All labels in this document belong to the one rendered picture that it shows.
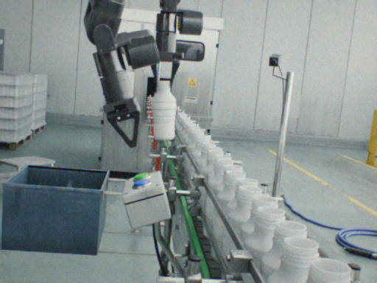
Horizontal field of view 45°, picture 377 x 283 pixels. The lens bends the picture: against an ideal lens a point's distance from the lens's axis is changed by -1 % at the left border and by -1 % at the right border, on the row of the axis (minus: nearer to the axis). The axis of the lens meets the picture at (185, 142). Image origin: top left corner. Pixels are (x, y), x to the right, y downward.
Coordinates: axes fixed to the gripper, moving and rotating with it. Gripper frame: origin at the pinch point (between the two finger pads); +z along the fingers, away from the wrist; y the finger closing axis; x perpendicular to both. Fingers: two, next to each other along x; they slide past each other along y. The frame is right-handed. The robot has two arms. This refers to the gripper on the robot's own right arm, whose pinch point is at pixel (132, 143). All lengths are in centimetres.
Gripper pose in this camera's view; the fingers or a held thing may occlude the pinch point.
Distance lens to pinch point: 95.4
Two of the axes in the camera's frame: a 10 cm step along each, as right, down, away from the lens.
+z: 2.5, 9.5, 1.6
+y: -0.9, -1.4, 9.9
